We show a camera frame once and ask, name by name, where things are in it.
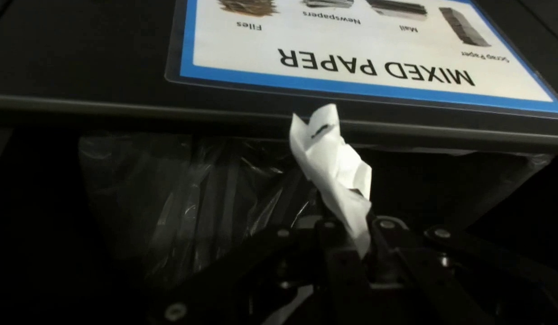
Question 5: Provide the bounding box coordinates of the black bin liner bag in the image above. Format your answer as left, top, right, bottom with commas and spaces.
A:
78, 130, 556, 294

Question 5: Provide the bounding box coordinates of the mixed paper sign up arrow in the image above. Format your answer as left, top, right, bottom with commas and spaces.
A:
175, 0, 558, 119

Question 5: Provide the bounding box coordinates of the white paper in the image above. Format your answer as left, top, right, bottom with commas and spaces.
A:
287, 101, 375, 260

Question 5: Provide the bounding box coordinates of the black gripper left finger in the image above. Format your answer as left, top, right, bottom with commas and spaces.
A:
150, 214, 377, 325

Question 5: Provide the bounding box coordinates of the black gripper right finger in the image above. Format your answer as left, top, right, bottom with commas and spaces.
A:
363, 214, 536, 325

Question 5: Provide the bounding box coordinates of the black recycling bin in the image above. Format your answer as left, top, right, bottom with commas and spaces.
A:
0, 0, 558, 149

